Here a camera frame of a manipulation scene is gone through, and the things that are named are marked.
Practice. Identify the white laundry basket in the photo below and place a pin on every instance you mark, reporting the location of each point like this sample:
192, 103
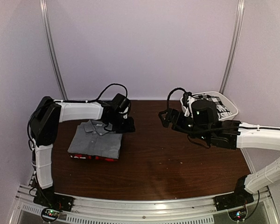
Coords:
216, 93

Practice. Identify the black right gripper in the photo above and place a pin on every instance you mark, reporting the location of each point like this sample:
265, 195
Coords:
178, 115

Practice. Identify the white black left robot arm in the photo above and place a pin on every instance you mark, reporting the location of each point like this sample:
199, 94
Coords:
44, 122

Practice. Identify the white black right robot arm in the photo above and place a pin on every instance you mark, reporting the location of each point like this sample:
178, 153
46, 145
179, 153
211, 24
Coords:
203, 123

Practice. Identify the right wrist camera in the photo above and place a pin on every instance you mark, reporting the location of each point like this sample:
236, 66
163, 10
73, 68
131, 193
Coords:
187, 100

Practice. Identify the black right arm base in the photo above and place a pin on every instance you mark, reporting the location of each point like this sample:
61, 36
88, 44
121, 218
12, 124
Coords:
235, 203

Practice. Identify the left aluminium corner post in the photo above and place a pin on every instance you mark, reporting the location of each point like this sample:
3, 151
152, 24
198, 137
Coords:
51, 48

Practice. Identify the black white checked shirt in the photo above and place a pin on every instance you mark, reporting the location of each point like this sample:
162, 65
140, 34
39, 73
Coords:
224, 110

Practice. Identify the grey long sleeve shirt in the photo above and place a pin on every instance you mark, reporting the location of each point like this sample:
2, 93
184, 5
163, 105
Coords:
94, 138

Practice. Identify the aluminium corner post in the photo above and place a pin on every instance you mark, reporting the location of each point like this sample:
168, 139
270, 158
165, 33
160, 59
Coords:
234, 43
51, 48

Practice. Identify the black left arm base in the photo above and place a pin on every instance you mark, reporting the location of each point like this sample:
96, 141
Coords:
53, 206

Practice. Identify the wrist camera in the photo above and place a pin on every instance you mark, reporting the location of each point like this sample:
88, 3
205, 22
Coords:
124, 114
187, 100

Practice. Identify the aluminium front rail frame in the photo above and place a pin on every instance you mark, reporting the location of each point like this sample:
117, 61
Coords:
199, 210

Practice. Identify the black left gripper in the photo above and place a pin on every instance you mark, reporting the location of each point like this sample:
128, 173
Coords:
129, 128

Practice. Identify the right aluminium corner post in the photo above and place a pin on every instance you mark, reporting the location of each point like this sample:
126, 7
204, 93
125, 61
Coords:
234, 43

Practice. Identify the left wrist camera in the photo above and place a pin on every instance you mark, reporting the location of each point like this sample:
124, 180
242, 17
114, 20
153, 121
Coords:
124, 114

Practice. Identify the red black plaid shirt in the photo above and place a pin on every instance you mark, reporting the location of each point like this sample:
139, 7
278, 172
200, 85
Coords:
91, 157

